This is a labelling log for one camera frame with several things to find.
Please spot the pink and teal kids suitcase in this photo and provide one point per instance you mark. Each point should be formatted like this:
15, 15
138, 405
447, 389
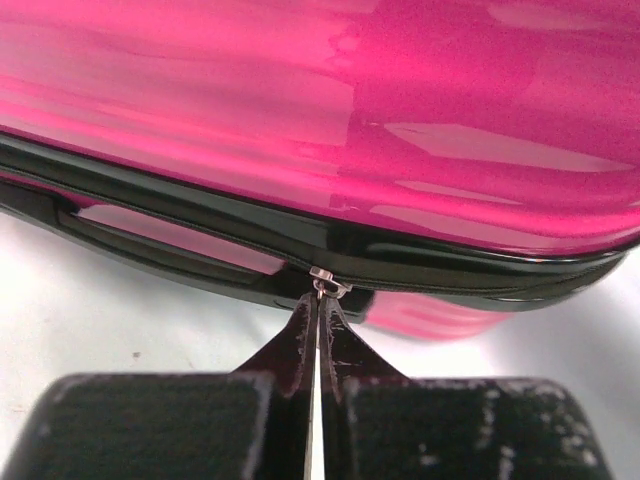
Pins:
444, 163

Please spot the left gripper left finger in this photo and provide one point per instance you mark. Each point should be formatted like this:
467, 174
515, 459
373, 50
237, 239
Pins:
250, 423

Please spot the silver zipper pulls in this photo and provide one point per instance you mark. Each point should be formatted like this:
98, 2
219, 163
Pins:
327, 280

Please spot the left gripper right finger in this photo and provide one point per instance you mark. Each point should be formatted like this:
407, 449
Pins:
381, 424

